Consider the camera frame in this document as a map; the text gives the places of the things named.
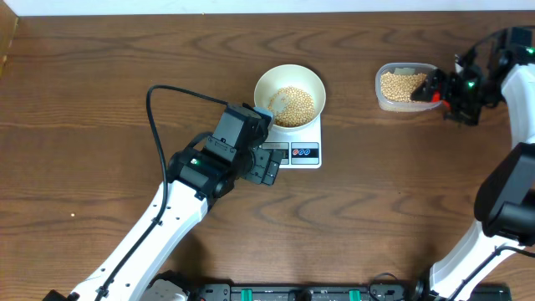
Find soybeans in bowl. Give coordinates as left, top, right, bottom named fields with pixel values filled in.
left=267, top=86, right=315, bottom=127

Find white digital kitchen scale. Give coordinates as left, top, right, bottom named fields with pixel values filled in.
left=262, top=117, right=322, bottom=169

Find clear plastic container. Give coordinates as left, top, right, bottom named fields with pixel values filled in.
left=375, top=63, right=439, bottom=112

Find red plastic measuring scoop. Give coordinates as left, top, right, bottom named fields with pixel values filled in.
left=431, top=90, right=451, bottom=110

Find cream ceramic bowl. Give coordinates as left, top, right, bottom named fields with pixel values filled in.
left=254, top=64, right=327, bottom=130

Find pile of soybeans in container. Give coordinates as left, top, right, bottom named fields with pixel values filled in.
left=380, top=72, right=426, bottom=103

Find black mounting rail with clamps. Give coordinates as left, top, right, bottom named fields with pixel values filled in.
left=145, top=271, right=513, bottom=301

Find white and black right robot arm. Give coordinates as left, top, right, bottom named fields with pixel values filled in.
left=411, top=25, right=534, bottom=300

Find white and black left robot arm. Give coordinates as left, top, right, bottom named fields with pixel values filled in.
left=45, top=146, right=283, bottom=300

